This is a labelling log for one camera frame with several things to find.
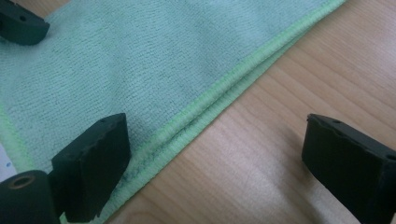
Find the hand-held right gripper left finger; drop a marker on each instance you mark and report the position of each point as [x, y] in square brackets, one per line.
[93, 168]

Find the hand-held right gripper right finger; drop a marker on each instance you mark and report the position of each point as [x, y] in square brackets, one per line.
[351, 161]

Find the green microfibre cloth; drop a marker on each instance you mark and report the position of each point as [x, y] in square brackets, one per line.
[130, 62]

